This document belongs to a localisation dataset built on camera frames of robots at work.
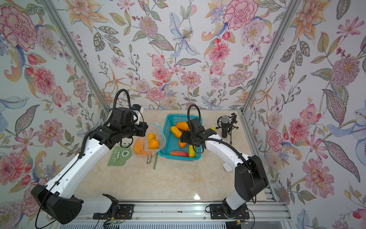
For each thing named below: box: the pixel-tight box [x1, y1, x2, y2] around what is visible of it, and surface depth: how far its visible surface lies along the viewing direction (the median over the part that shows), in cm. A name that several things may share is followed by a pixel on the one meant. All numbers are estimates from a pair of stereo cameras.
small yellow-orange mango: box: [170, 125, 183, 138], surface depth 105 cm
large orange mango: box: [148, 138, 160, 150], surface depth 88 cm
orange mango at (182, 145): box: [178, 139, 188, 149], surface depth 100 cm
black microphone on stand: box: [215, 112, 239, 146], surface depth 92 cm
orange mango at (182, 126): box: [175, 121, 189, 132], surface depth 106 cm
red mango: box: [170, 150, 190, 157], surface depth 92 cm
